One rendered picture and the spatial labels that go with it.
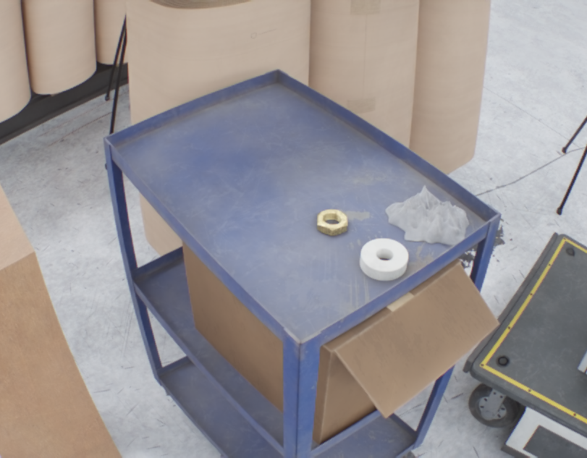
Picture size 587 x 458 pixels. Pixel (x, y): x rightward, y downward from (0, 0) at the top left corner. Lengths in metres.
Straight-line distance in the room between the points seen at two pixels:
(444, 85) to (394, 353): 1.33
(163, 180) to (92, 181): 1.60
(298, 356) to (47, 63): 2.44
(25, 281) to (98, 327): 1.10
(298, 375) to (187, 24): 0.84
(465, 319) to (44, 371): 0.78
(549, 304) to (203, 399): 1.01
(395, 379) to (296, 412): 0.16
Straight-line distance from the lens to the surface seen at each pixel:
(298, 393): 0.96
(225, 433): 1.69
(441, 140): 2.30
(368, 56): 1.80
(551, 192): 2.88
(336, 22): 1.74
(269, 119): 1.34
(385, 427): 1.71
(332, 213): 1.08
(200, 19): 1.44
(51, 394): 1.28
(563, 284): 1.93
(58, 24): 3.02
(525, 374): 1.65
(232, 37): 1.47
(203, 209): 1.12
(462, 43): 2.16
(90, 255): 2.41
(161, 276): 1.54
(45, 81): 3.16
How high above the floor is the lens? 1.57
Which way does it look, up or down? 40 degrees down
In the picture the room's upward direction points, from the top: 2 degrees clockwise
